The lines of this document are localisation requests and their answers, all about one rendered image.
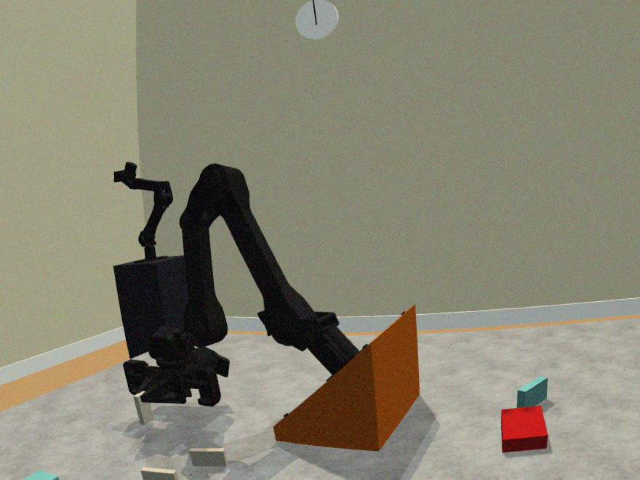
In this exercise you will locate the teal rectangular block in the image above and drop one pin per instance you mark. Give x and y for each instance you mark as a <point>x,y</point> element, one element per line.
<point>41,475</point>
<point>532,393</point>

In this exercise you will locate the red block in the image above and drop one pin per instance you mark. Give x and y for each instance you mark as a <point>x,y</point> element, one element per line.
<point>523,428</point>

